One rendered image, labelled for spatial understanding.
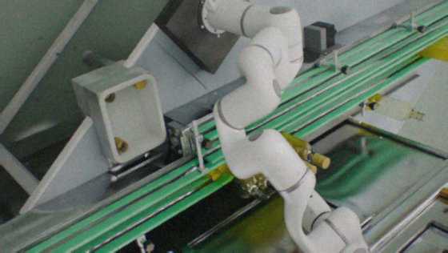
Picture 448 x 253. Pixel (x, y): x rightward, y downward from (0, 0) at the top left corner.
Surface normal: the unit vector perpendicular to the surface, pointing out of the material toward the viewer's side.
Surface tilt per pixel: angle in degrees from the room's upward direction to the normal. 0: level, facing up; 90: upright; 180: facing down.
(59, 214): 90
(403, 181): 90
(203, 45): 1
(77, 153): 0
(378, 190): 90
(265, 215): 90
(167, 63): 0
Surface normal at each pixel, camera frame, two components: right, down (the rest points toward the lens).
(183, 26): 0.64, 0.32
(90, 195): -0.12, -0.86
